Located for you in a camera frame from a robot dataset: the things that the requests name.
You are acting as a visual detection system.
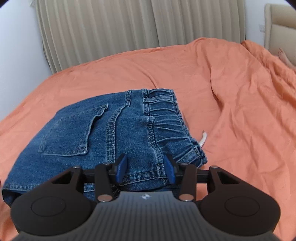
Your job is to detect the blue denim jeans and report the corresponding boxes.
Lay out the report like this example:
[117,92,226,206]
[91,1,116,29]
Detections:
[2,89,207,205]

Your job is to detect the orange bed sheet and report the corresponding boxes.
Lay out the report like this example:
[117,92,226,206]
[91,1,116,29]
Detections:
[1,38,295,240]

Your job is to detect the orange crumpled duvet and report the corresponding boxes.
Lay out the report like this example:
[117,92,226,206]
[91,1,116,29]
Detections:
[241,40,295,110]

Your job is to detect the beige pleated curtain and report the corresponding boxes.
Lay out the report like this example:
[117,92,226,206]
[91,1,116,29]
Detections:
[34,1,246,73]

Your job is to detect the bare foot of person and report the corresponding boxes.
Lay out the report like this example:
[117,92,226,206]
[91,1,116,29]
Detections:
[277,48,296,71]

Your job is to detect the beige upholstered headboard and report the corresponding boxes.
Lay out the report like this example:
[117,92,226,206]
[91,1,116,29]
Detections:
[264,4,295,64]

